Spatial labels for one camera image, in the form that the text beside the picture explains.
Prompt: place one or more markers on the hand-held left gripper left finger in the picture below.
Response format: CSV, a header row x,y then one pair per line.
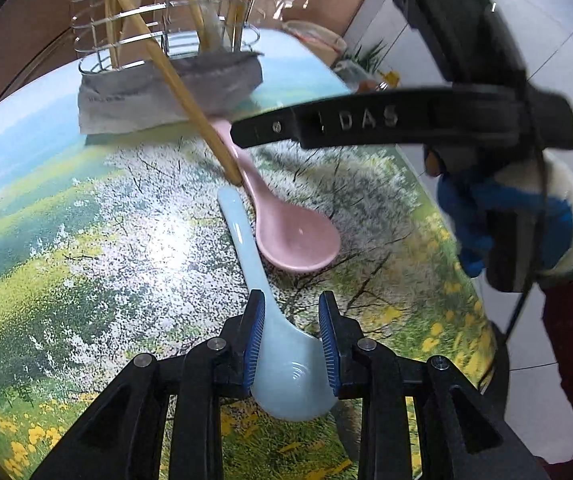
x,y
256,340

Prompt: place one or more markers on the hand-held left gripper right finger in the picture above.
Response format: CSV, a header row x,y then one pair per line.
x,y
327,345

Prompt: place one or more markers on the grey folded cloth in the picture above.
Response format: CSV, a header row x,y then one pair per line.
x,y
166,95

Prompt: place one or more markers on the green potted plant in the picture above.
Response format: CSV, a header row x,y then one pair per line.
x,y
366,57

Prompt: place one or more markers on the person's right hand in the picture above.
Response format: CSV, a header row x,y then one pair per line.
x,y
466,210

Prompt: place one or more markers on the pink ceramic spoon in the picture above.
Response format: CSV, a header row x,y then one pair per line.
x,y
296,240

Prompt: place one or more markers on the pale round bowl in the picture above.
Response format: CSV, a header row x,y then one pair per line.
x,y
316,35

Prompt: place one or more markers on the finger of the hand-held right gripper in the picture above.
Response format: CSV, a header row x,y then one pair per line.
x,y
346,122

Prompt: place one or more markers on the light blue ceramic spoon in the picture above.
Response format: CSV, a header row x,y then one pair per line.
x,y
286,380

